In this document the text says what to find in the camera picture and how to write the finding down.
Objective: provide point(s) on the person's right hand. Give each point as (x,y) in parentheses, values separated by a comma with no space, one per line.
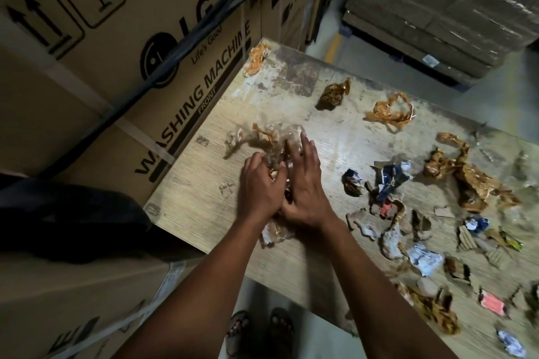
(306,190)

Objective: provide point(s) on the person's left hand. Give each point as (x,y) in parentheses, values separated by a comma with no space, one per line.
(257,192)

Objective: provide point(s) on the person's left thumb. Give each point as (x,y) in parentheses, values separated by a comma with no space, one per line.
(281,173)

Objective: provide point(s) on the person's right fingers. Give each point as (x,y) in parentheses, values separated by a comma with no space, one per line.
(305,154)

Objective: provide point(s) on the clear plastic wrap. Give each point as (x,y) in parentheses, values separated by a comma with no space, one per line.
(269,140)

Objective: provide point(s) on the person's left forearm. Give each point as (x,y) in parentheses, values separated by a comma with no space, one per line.
(198,291)

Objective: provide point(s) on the person's right forearm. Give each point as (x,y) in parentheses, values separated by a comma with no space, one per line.
(379,295)

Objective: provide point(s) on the small dark blue wrapper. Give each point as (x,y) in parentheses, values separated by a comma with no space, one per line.
(352,183)

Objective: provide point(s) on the dark brown crumpled tape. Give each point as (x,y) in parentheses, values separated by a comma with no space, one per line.
(332,94)

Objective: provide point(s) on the blue white crumpled wrapper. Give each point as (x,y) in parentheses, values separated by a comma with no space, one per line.
(390,180)

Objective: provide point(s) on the torn cardboard scrap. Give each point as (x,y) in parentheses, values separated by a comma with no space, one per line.
(456,271)
(363,223)
(421,225)

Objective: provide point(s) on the orange looped crumpled tape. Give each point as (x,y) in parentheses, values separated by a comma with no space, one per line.
(389,114)

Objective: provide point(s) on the red wrapper scrap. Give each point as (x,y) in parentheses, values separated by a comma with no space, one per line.
(386,208)

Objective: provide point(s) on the small orange crumpled tape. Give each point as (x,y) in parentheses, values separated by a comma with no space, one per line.
(255,61)

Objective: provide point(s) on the grey crumpled paper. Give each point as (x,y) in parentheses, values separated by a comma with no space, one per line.
(391,244)

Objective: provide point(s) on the person's right sandal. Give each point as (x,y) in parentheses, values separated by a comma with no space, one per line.
(281,332)

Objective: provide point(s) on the person's sandal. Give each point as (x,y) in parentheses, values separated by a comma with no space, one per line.
(281,332)
(238,332)

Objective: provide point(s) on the white crumpled paper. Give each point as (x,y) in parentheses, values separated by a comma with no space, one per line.
(425,260)

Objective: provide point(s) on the person's left sandal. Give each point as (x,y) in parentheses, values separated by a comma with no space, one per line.
(238,332)

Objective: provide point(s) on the large brown crumpled tape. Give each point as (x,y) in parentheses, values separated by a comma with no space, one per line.
(471,182)

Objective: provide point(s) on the corrugated cardboard piece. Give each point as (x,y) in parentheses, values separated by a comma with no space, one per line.
(465,239)
(497,256)

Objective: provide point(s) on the small blue white wrapper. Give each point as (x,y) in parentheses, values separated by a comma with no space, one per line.
(477,224)

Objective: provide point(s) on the large printed cardboard box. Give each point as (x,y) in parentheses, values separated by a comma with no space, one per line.
(126,68)

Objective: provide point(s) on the brown tape crumple with cardboard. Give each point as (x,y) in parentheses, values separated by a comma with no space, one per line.
(436,310)

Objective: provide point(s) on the stack of flat cardboard sheets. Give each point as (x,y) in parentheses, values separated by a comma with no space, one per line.
(446,5)

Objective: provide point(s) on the black plastic sheet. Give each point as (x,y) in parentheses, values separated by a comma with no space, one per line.
(67,220)

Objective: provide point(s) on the green yellow wrapper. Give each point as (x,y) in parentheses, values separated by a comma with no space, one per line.
(510,241)

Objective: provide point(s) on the pink red packet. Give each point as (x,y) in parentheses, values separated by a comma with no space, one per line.
(491,302)

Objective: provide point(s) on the low cardboard box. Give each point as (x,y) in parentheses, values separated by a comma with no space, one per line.
(75,308)

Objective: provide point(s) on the white blue foil wrapper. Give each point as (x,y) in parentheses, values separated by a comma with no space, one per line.
(511,344)

